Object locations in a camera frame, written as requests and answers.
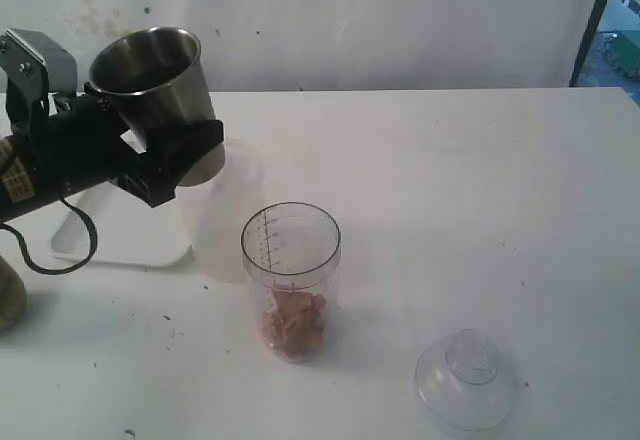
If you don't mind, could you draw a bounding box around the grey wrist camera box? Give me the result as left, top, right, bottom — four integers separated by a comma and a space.
0, 27, 79, 126

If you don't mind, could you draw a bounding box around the clear dome lid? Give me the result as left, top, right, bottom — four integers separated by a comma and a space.
413, 329, 517, 432

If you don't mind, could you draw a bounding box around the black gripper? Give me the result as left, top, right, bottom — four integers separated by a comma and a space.
29, 81, 224, 208

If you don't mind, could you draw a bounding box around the brown wooden bowl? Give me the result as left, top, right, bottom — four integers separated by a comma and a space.
0, 257, 27, 331

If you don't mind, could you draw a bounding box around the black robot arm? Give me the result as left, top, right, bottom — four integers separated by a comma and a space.
1, 84, 224, 221

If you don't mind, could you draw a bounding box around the stainless steel cup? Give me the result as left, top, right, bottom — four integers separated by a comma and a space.
89, 27, 225, 187

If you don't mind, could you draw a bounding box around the white rectangular tray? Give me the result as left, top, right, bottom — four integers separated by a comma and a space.
70, 183, 191, 268

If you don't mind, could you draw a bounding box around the green container outside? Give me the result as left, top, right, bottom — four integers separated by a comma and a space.
603, 30, 639, 79

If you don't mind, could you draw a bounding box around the clear plastic shaker body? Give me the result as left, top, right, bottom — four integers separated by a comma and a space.
241, 201, 342, 362

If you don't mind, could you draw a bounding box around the translucent plastic cup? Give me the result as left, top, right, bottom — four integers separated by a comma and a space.
176, 138, 265, 283

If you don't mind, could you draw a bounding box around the black metal frame post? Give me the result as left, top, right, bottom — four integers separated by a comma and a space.
569, 0, 608, 88

